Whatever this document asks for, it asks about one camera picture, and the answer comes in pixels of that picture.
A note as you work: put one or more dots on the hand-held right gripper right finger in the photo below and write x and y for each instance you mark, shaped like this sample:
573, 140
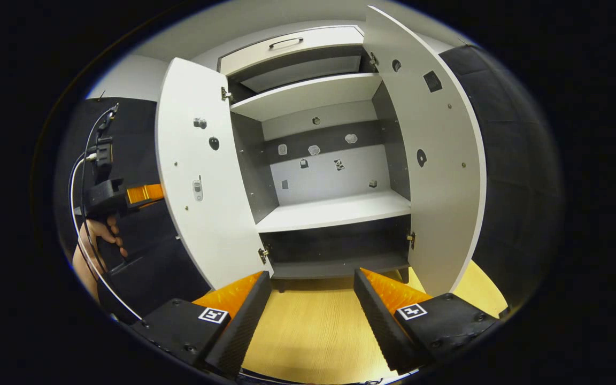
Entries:
380, 326

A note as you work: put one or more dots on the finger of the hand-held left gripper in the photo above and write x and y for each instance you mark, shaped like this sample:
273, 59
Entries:
145, 195

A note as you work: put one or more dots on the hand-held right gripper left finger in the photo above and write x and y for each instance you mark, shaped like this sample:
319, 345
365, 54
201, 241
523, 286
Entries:
244, 326

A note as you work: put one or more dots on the beige shoe cabinet door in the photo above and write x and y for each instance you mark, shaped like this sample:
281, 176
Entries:
201, 214
441, 203

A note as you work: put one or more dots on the double-door shoe cabinet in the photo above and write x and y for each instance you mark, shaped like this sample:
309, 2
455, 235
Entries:
329, 176

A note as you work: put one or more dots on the dark grey cabinet shelf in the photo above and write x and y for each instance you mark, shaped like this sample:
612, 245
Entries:
340, 266

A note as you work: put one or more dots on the metal door hinge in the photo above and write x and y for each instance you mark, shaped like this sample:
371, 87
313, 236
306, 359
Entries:
410, 239
374, 58
226, 95
263, 254

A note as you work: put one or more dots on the white cabinet shelf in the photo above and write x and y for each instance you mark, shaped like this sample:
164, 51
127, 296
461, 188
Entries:
335, 211
308, 96

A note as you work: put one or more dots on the beige cabinet drawer front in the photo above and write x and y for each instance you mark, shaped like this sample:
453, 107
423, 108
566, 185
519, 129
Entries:
318, 45

